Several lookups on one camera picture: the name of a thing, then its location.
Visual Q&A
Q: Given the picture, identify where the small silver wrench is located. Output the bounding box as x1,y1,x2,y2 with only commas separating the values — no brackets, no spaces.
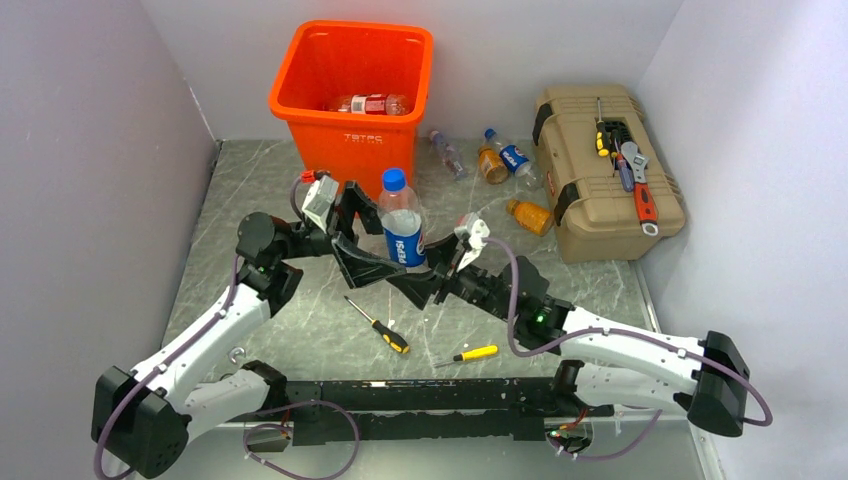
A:
228,346,246,366

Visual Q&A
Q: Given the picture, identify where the blue red screwdriver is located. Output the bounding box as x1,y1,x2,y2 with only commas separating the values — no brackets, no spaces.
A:
610,129,635,193

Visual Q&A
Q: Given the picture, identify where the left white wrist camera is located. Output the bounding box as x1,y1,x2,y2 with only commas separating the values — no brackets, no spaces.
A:
301,170,339,233

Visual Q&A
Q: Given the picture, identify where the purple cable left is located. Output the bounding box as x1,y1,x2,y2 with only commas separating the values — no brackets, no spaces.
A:
92,254,362,480

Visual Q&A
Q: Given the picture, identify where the black yellow screwdriver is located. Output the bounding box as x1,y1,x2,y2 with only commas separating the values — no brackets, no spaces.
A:
344,296,410,354

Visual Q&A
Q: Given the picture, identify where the orange plastic bin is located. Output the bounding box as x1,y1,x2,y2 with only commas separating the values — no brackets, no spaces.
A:
268,20,434,198

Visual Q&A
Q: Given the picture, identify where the Pepsi bottle near toolbox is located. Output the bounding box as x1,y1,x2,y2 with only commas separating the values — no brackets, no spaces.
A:
499,144,542,190

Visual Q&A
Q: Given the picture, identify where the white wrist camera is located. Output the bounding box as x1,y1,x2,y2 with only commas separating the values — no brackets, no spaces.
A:
454,212,490,271
301,170,339,233

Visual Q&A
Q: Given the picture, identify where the yellow screwdriver on toolbox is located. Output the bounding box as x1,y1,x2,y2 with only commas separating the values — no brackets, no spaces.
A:
595,97,610,157

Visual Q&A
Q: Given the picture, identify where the small orange juice bottle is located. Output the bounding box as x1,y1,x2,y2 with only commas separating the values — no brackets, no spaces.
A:
506,199,553,236

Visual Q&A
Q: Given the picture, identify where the orange bottle blue cap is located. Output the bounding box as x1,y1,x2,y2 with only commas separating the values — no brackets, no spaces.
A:
477,133,509,185

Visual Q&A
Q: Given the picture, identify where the orange adjustable wrench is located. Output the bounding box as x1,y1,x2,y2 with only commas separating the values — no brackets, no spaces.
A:
620,141,660,237

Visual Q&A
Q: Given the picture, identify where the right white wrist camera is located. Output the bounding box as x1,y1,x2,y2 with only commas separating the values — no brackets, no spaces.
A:
454,212,490,271

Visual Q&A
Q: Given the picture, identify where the red label water bottle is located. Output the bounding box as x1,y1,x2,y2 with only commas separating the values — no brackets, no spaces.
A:
324,93,414,116

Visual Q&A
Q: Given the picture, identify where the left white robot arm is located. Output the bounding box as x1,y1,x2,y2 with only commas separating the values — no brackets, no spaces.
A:
91,173,400,479

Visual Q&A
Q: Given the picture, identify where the tan plastic toolbox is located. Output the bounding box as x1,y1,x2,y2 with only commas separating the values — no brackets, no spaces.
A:
532,84,686,263

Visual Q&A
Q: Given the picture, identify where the black base frame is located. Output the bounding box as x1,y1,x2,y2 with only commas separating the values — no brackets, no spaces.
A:
218,360,598,446

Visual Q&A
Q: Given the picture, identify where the crushed clear bottle behind bin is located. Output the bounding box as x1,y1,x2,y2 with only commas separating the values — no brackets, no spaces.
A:
428,130,468,181

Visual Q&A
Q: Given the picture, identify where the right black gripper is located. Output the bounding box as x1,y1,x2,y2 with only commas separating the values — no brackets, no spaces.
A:
387,233,516,322

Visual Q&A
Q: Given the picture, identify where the small yellow screwdriver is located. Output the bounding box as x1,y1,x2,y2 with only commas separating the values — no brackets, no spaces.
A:
434,345,499,368

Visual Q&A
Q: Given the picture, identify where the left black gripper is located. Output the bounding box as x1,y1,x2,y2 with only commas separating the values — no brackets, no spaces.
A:
278,181,410,286

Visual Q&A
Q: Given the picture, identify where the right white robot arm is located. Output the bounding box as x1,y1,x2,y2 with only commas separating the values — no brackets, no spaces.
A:
387,236,774,438

